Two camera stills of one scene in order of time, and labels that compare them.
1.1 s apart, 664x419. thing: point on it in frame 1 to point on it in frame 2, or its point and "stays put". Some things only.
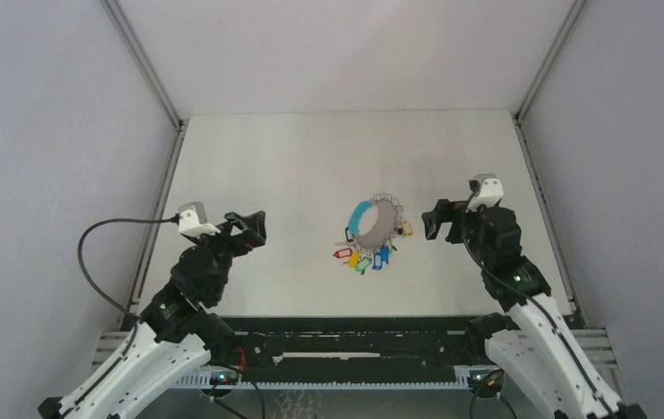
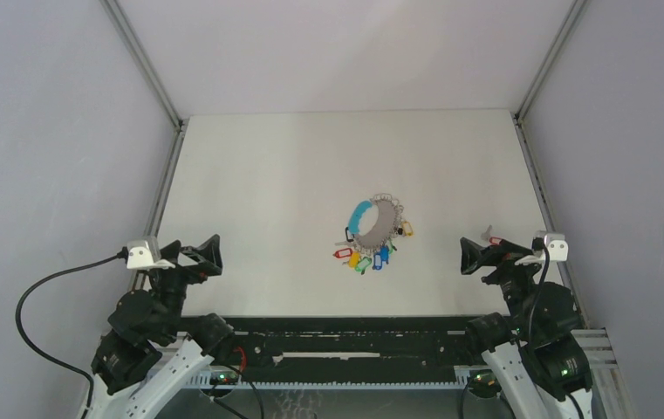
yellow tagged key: [407, 228] stays put
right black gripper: [445, 210] to [503, 255]
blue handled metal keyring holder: [386, 226] stays put
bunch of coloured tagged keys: [360, 258] stays put
